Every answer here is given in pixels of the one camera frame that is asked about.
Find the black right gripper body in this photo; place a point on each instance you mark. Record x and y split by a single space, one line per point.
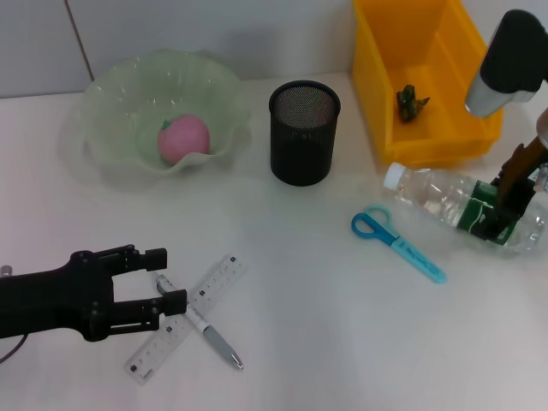
524 171

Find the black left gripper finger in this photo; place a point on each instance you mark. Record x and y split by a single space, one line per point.
152 259
154 310

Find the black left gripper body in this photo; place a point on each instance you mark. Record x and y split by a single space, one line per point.
47 299

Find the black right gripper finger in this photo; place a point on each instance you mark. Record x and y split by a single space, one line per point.
502 205
520 212

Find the clear bottle with green label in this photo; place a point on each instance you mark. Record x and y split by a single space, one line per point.
428 192

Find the pink peach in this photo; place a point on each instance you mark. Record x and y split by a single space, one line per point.
184 137

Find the transparent plastic ruler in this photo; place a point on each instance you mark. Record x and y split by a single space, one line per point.
150 355

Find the grey white pen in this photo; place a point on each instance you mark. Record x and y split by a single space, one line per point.
218 342

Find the blue scissors with cover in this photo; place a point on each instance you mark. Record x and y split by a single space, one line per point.
385 233

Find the black mesh pen holder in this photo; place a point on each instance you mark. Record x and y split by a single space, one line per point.
301 141

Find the yellow plastic bin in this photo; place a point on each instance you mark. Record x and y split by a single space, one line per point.
372 43

